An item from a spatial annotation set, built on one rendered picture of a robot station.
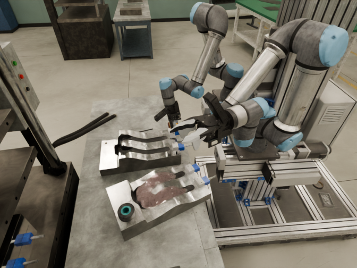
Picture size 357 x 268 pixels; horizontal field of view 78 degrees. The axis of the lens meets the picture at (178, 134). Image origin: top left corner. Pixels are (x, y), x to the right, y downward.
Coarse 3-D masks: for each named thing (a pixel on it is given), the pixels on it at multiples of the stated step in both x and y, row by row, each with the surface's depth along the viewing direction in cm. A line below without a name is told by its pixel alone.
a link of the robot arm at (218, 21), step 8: (216, 8) 113; (208, 16) 114; (216, 16) 112; (224, 16) 112; (208, 24) 117; (216, 24) 112; (224, 24) 113; (208, 32) 117; (216, 32) 113; (224, 32) 114; (208, 40) 117; (216, 40) 116; (208, 48) 117; (216, 48) 118; (200, 56) 121; (208, 56) 118; (200, 64) 120; (208, 64) 120; (200, 72) 121; (192, 80) 124; (200, 80) 123; (184, 88) 128; (192, 88) 124; (200, 88) 123; (192, 96) 126; (200, 96) 126
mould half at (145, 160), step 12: (120, 132) 146; (132, 132) 148; (156, 132) 153; (168, 132) 153; (108, 144) 148; (132, 144) 139; (144, 144) 144; (156, 144) 145; (168, 144) 144; (108, 156) 140; (120, 156) 130; (132, 156) 131; (144, 156) 136; (156, 156) 137; (168, 156) 136; (180, 156) 138; (108, 168) 133; (120, 168) 134; (132, 168) 136; (144, 168) 139
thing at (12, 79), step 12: (0, 48) 90; (0, 60) 91; (0, 72) 94; (12, 72) 97; (12, 84) 98; (12, 96) 102; (24, 96) 105; (24, 108) 107; (24, 120) 112; (36, 120) 114; (36, 132) 116; (48, 144) 124; (48, 156) 128; (60, 168) 137
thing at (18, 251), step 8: (16, 216) 99; (16, 224) 96; (24, 224) 102; (8, 232) 93; (16, 232) 95; (24, 232) 101; (32, 232) 107; (8, 240) 91; (16, 240) 94; (32, 240) 106; (0, 248) 89; (8, 248) 89; (16, 248) 94; (24, 248) 99; (0, 256) 86; (8, 256) 88; (16, 256) 93; (24, 256) 98; (0, 264) 84; (8, 264) 88
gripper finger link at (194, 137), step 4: (200, 128) 67; (204, 128) 66; (196, 132) 65; (200, 132) 65; (188, 136) 64; (192, 136) 63; (196, 136) 64; (184, 140) 63; (188, 140) 63; (192, 140) 63; (196, 140) 64; (200, 140) 67; (192, 144) 65; (196, 144) 66; (196, 148) 67
